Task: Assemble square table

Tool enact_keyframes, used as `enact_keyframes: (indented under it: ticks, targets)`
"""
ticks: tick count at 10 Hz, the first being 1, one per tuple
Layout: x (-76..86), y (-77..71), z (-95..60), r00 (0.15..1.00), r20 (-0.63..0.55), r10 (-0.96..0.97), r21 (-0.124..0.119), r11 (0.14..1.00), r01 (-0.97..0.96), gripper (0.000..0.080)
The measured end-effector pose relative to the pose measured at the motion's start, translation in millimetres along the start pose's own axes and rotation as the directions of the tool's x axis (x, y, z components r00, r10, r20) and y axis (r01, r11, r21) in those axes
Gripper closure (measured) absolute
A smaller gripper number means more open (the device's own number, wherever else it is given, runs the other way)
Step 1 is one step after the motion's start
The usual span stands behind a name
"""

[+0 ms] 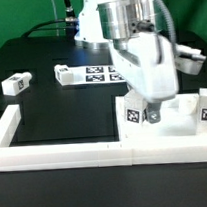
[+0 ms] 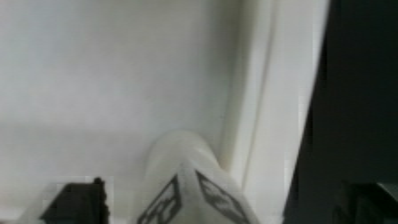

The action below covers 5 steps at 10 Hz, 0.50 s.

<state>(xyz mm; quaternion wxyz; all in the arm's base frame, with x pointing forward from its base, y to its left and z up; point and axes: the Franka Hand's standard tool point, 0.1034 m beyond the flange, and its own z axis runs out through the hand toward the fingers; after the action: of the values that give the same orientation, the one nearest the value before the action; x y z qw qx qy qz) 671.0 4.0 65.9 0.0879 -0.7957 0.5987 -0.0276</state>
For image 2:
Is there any white table leg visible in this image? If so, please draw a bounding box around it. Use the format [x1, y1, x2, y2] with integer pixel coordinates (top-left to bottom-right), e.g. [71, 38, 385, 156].
[129, 131, 259, 224]

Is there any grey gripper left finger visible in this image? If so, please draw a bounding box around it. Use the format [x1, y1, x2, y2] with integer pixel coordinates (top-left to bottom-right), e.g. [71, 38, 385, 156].
[39, 177, 110, 224]

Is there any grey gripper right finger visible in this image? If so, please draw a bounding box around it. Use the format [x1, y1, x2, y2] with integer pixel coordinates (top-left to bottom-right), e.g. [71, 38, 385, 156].
[332, 182, 398, 224]

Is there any white square tabletop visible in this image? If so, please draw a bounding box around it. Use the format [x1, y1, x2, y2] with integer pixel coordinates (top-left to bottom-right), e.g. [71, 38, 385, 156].
[0, 0, 330, 224]

